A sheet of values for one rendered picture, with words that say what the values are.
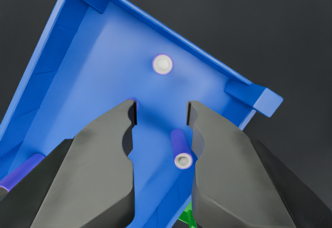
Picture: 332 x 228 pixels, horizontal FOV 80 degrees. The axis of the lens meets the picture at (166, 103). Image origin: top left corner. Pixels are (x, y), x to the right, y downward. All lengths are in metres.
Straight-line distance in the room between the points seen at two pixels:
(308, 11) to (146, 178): 0.68
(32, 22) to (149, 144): 0.57
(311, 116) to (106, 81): 0.73
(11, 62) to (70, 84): 0.53
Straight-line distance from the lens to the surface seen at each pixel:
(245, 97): 0.20
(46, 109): 0.28
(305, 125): 0.85
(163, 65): 0.17
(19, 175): 0.26
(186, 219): 0.83
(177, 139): 0.22
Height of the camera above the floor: 0.64
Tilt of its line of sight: 76 degrees down
